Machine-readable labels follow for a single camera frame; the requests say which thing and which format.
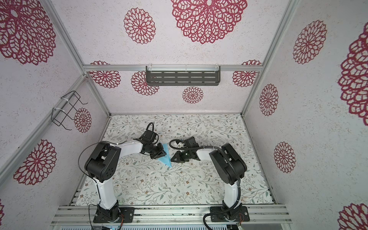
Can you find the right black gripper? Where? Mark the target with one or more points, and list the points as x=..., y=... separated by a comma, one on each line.
x=179, y=159

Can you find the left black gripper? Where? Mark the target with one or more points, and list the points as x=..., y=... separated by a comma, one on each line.
x=160, y=153

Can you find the light blue square paper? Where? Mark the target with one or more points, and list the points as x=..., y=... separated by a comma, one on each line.
x=166, y=160

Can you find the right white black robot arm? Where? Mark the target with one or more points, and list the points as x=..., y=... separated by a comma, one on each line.
x=228, y=164

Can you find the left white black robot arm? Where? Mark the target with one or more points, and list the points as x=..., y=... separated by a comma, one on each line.
x=101, y=167

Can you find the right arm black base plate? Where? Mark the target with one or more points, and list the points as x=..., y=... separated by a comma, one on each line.
x=240, y=214

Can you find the dark grey slotted wall shelf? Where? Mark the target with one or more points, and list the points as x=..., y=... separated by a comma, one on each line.
x=182, y=77

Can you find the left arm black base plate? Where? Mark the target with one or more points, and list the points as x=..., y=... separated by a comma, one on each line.
x=115, y=215

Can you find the black wire wall rack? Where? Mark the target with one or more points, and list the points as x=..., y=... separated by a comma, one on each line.
x=60, y=114

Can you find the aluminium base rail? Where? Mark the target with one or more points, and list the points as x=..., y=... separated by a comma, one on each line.
x=173, y=215

